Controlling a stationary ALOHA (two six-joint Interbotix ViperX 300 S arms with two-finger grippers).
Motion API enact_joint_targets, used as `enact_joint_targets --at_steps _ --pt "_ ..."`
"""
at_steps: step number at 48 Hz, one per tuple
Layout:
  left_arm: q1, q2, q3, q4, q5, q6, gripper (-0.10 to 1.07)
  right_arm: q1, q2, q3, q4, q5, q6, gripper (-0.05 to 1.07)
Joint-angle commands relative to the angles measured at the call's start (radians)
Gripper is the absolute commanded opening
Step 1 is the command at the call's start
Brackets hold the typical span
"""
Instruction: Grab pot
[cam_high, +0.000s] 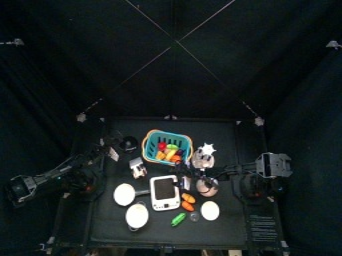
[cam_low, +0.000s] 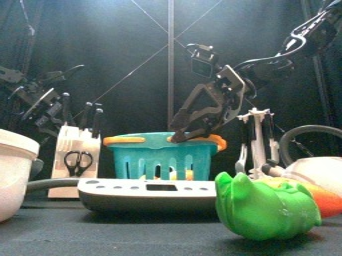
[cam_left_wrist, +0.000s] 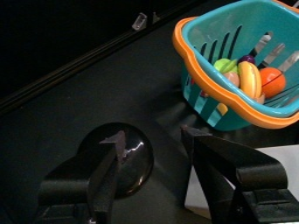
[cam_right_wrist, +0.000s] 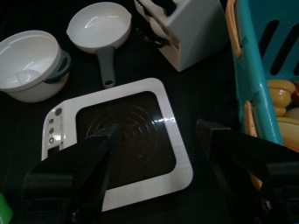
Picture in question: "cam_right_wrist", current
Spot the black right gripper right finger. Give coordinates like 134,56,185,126
194,118,299,224

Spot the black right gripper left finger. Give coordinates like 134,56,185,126
11,123,121,224

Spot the yellow toy food piece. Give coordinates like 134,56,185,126
276,107,299,152

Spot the green plastic object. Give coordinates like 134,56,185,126
0,192,14,224

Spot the white toy induction cooktop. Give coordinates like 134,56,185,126
41,77,193,213

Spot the teal plastic basket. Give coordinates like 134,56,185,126
224,0,299,192

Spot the white toy knife block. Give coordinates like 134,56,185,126
133,0,230,73

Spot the white pot with teal handles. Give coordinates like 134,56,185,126
0,30,72,103

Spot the white saucepan with grey handle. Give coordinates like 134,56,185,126
65,1,133,89

